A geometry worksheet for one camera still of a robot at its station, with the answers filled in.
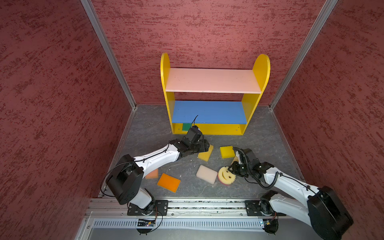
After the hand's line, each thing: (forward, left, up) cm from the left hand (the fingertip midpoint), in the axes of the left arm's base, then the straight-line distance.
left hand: (204, 148), depth 85 cm
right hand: (-11, -14, -9) cm, 20 cm away
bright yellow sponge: (+2, -15, -8) cm, 16 cm away
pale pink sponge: (-11, -2, -10) cm, 15 cm away
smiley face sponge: (-14, -12, -7) cm, 19 cm away
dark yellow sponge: (0, -1, -9) cm, 9 cm away
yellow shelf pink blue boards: (+46, -12, -6) cm, 48 cm away
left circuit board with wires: (-35, +31, -13) cm, 48 cm away
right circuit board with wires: (-35, -32, -11) cm, 49 cm away
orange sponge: (-16, +20, -10) cm, 28 cm away
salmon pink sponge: (-13, +30, -9) cm, 33 cm away
